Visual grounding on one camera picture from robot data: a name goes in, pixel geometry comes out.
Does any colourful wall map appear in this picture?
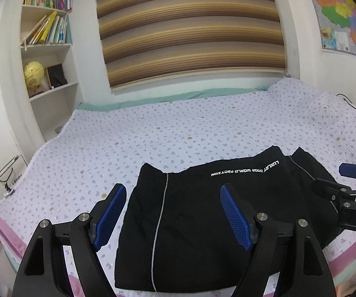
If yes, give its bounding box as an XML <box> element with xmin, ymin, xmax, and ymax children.
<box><xmin>304</xmin><ymin>0</ymin><xmax>356</xmax><ymax>62</ymax></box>

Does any brown striped window blind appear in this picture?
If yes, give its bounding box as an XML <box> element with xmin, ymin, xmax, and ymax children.
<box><xmin>94</xmin><ymin>0</ymin><xmax>290</xmax><ymax>92</ymax></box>

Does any white bookshelf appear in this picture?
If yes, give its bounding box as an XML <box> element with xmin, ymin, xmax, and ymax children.
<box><xmin>20</xmin><ymin>0</ymin><xmax>81</xmax><ymax>141</ymax></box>

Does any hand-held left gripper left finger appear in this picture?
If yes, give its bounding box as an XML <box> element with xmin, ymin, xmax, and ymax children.
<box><xmin>12</xmin><ymin>183</ymin><xmax>127</xmax><ymax>297</ymax></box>

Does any yellow globe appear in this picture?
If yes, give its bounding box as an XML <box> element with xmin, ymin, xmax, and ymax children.
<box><xmin>23</xmin><ymin>61</ymin><xmax>46</xmax><ymax>97</ymax></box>

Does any white framed picture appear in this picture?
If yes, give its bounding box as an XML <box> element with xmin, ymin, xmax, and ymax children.
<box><xmin>0</xmin><ymin>154</ymin><xmax>29</xmax><ymax>205</ymax></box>

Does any black jacket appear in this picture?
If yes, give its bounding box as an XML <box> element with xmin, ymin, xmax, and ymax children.
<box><xmin>114</xmin><ymin>145</ymin><xmax>341</xmax><ymax>294</ymax></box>

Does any pink striped bed sheet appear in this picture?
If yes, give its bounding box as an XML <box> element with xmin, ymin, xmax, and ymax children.
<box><xmin>0</xmin><ymin>206</ymin><xmax>356</xmax><ymax>297</ymax></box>

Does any black cable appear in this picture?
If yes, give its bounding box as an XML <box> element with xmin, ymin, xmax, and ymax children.
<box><xmin>335</xmin><ymin>93</ymin><xmax>356</xmax><ymax>119</ymax></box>

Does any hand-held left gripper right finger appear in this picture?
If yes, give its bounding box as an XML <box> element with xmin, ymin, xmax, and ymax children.
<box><xmin>220</xmin><ymin>184</ymin><xmax>336</xmax><ymax>297</ymax></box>

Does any black picture frame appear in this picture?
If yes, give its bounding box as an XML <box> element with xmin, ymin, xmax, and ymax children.
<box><xmin>46</xmin><ymin>63</ymin><xmax>68</xmax><ymax>88</ymax></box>

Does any green bed sheet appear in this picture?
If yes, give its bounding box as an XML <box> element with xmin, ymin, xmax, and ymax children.
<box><xmin>76</xmin><ymin>85</ymin><xmax>271</xmax><ymax>112</ymax></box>

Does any row of leaning books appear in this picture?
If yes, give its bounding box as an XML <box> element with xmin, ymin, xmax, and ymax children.
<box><xmin>26</xmin><ymin>10</ymin><xmax>73</xmax><ymax>46</ymax></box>

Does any white floral quilt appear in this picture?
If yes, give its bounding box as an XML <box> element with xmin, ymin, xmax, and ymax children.
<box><xmin>0</xmin><ymin>77</ymin><xmax>356</xmax><ymax>297</ymax></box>

